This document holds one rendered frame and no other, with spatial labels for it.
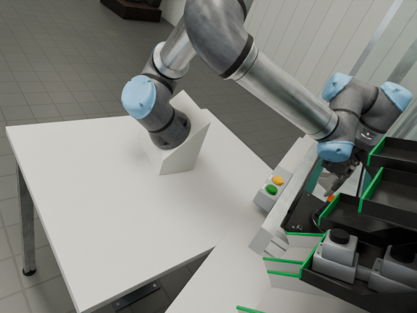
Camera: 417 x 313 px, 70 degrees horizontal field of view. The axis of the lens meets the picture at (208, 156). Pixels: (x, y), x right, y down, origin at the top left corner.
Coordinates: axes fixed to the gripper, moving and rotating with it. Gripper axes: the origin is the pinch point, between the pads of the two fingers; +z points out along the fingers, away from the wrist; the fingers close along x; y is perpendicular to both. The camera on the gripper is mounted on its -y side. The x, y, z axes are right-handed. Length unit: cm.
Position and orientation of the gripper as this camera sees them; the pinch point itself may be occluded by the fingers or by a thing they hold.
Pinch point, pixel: (329, 194)
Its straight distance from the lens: 99.2
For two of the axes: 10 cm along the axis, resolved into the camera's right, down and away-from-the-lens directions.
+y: -8.1, -5.2, 2.5
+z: -3.1, 7.6, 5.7
